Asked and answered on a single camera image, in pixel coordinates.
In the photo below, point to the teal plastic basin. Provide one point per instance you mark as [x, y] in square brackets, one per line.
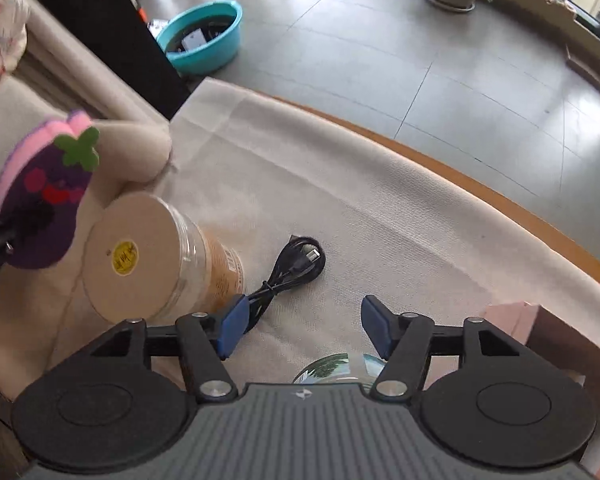
[215, 52]

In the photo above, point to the tall clear plastic jar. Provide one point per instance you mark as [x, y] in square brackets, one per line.
[145, 260]

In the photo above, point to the flat cardboard piece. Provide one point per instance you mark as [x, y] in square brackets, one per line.
[586, 67]

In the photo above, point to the purple fruit-shaped sponge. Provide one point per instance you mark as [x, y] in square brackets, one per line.
[45, 195]

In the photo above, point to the beige sofa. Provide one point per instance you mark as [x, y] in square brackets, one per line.
[125, 155]

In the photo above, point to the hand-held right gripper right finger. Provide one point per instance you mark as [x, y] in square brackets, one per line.
[377, 325]

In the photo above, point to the beige tablecloth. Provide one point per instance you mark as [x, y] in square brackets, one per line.
[380, 220]

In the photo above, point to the brown cardboard box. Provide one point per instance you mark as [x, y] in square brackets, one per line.
[560, 345]

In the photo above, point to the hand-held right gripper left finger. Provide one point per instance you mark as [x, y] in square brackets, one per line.
[232, 325]

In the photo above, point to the green-lid glass jar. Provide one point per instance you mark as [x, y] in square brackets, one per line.
[330, 371]

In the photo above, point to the black panel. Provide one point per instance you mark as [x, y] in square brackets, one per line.
[90, 25]

